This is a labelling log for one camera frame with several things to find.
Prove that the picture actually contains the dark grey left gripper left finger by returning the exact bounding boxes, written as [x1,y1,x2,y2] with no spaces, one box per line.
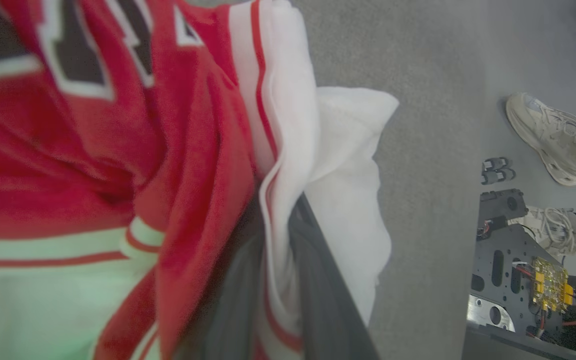
[175,200,269,360]

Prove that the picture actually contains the yellow circuit board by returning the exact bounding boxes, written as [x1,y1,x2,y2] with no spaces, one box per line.
[532,257,575,312]

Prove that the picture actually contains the silver metal bracket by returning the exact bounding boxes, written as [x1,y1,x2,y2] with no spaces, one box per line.
[467,295,516,333]

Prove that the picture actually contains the red white basketball jersey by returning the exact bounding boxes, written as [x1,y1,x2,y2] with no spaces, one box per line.
[0,0,400,360]

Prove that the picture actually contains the beige chunky sneaker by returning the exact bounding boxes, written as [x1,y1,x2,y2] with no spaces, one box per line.
[505,92,576,187]
[508,206,576,257]

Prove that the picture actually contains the black perforated metal base plate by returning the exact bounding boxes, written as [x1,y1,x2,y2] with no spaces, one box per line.
[463,189,576,360]

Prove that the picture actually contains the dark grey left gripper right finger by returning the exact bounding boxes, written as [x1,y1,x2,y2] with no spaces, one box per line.
[290,194,381,360]

